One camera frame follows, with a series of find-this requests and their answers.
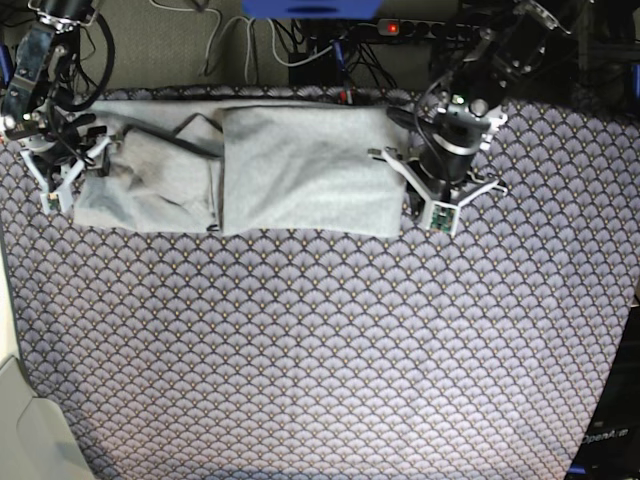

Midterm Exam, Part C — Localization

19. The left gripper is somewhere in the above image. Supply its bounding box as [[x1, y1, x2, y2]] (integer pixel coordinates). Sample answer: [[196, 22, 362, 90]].
[[407, 102, 507, 220]]

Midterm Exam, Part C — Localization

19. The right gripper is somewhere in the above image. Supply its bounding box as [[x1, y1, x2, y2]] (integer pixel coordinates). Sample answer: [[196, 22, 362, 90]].
[[19, 112, 115, 178]]

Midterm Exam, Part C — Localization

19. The light grey T-shirt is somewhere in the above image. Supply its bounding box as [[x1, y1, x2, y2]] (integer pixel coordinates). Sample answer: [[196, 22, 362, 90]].
[[73, 99, 408, 238]]

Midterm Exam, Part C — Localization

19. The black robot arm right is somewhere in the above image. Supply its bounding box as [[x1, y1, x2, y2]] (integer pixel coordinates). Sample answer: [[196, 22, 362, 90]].
[[1, 1, 116, 182]]

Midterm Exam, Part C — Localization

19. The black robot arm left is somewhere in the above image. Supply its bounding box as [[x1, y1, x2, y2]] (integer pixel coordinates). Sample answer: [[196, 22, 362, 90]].
[[395, 1, 577, 233]]

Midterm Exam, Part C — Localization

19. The red and black table clamp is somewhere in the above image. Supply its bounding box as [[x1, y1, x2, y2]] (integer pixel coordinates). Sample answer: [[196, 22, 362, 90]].
[[336, 88, 355, 106]]

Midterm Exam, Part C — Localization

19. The fan-patterned purple tablecloth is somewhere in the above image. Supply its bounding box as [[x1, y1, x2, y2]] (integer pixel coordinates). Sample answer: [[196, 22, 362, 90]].
[[1, 101, 639, 479]]

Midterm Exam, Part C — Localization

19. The black box under table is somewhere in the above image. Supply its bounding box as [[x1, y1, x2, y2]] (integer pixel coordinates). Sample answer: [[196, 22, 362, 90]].
[[288, 52, 340, 87]]

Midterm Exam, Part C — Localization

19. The black power strip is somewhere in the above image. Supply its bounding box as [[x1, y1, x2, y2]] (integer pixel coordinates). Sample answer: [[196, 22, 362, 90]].
[[350, 18, 480, 44]]

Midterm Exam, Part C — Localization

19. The black OpenArm base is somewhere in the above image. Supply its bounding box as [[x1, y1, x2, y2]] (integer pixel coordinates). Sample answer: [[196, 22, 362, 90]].
[[566, 306, 639, 479]]

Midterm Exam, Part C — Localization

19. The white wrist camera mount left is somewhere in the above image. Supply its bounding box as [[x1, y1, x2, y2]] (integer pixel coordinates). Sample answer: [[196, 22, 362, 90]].
[[368, 147, 508, 237]]

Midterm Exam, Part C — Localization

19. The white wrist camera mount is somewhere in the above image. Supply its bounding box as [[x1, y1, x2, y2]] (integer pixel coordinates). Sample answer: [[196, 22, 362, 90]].
[[19, 134, 122, 215], [368, 147, 508, 237]]

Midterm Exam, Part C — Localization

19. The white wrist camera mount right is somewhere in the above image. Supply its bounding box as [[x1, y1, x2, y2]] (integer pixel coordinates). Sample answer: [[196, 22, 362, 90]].
[[19, 134, 122, 215]]

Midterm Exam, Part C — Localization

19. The white cable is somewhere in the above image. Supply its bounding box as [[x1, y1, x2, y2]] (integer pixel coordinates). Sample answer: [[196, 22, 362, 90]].
[[149, 0, 335, 80]]

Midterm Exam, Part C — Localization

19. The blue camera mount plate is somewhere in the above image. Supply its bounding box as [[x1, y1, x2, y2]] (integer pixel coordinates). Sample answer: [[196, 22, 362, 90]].
[[242, 0, 382, 19]]

